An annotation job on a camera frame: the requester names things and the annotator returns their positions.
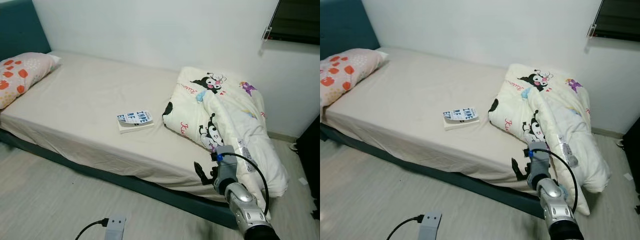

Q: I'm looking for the cream cartoon print comforter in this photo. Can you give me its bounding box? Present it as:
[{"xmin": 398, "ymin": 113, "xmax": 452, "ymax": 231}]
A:
[
  {"xmin": 488, "ymin": 63, "xmax": 612, "ymax": 217},
  {"xmin": 162, "ymin": 66, "xmax": 290, "ymax": 222}
]

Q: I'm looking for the white book with blue letters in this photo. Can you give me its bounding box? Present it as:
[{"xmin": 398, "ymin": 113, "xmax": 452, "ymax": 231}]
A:
[
  {"xmin": 116, "ymin": 110, "xmax": 155, "ymax": 135},
  {"xmin": 442, "ymin": 106, "xmax": 480, "ymax": 131}
]

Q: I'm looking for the pink pillow with orange patches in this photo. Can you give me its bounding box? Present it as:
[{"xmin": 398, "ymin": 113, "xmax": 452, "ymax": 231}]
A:
[
  {"xmin": 0, "ymin": 52, "xmax": 62, "ymax": 110},
  {"xmin": 320, "ymin": 48, "xmax": 390, "ymax": 107}
]

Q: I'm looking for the black wardrobe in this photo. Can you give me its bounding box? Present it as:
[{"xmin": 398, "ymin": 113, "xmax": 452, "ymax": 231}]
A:
[
  {"xmin": 620, "ymin": 116, "xmax": 640, "ymax": 176},
  {"xmin": 295, "ymin": 114, "xmax": 321, "ymax": 221}
]

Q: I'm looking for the mattress with beige sheet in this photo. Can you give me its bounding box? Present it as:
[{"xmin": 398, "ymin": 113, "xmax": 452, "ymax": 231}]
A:
[
  {"xmin": 0, "ymin": 49, "xmax": 271, "ymax": 203},
  {"xmin": 320, "ymin": 46, "xmax": 593, "ymax": 193}
]

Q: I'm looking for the dark window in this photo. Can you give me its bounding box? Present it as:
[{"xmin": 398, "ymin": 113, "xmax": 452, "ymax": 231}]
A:
[
  {"xmin": 587, "ymin": 0, "xmax": 640, "ymax": 43},
  {"xmin": 262, "ymin": 0, "xmax": 321, "ymax": 47}
]

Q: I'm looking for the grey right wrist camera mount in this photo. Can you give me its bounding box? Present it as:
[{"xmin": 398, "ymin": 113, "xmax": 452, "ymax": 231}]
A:
[
  {"xmin": 213, "ymin": 145, "xmax": 241, "ymax": 195},
  {"xmin": 526, "ymin": 141, "xmax": 552, "ymax": 190}
]

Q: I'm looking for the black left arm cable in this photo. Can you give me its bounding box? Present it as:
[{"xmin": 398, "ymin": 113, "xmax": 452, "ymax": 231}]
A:
[
  {"xmin": 385, "ymin": 214, "xmax": 425, "ymax": 240},
  {"xmin": 75, "ymin": 218, "xmax": 109, "ymax": 240}
]

